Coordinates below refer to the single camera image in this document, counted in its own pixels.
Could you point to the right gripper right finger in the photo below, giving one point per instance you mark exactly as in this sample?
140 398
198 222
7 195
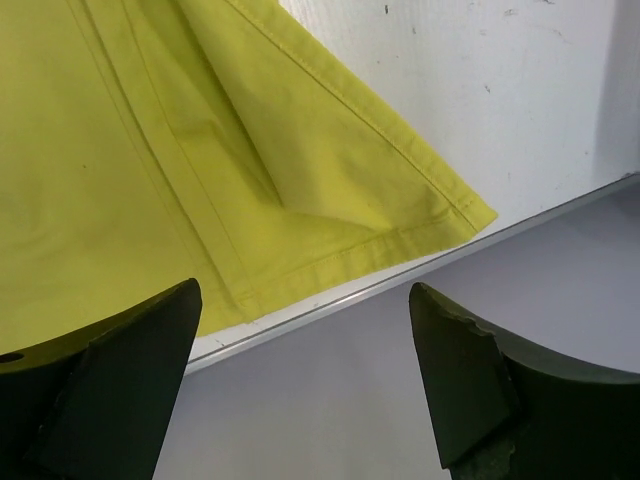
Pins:
504 407

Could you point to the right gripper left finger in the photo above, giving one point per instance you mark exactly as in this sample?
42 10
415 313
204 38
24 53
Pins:
96 403

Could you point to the yellow-green trousers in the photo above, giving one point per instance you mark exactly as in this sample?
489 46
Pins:
147 142

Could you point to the aluminium rail frame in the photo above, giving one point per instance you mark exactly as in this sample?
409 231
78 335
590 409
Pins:
214 348

